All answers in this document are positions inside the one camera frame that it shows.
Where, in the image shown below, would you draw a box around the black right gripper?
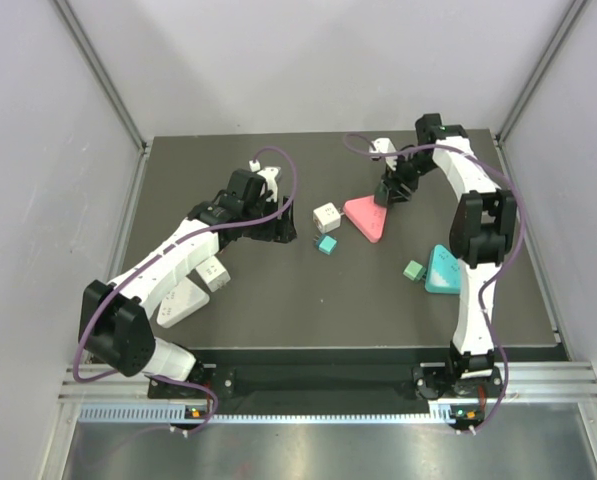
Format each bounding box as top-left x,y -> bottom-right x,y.
380,152 -> 437,206

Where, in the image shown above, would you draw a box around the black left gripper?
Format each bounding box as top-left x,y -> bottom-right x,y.
242,194 -> 295,244

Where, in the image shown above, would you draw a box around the pink triangular power strip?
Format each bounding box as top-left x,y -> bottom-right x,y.
343,195 -> 387,243

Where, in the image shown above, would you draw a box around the white tiger cube adapter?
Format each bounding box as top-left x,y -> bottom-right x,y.
313,202 -> 344,234

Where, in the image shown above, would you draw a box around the grey white cube adapter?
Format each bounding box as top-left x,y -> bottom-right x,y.
195,256 -> 231,292

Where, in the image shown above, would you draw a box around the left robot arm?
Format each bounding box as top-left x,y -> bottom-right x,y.
78,165 -> 297,397

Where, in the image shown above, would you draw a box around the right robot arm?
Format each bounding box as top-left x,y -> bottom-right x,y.
369,114 -> 518,398

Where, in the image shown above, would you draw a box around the teal cube charger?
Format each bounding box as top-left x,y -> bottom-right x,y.
313,234 -> 338,255

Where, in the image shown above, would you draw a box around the mint green cube charger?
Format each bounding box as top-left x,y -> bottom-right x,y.
403,260 -> 427,282

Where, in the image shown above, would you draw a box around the teal triangular power strip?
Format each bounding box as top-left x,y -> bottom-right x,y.
424,244 -> 461,295

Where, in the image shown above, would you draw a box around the white triangular power strip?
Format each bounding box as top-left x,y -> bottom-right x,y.
156,278 -> 210,328

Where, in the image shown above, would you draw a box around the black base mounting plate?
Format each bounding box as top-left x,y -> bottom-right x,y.
146,348 -> 509,415

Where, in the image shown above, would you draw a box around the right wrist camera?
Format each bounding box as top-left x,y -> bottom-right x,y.
369,137 -> 398,171

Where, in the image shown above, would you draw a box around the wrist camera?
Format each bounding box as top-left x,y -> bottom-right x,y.
369,137 -> 398,171
249,159 -> 282,203

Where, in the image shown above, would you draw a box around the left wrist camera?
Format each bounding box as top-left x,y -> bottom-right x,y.
249,159 -> 282,203

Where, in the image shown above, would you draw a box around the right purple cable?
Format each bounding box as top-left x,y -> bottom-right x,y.
342,132 -> 527,431

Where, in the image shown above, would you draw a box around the purple cable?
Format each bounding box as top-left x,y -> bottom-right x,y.
71,146 -> 298,384
342,132 -> 527,431

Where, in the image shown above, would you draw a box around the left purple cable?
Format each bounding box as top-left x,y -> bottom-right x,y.
71,146 -> 298,384

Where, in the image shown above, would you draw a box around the slotted cable duct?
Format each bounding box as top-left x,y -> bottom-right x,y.
78,403 -> 455,425

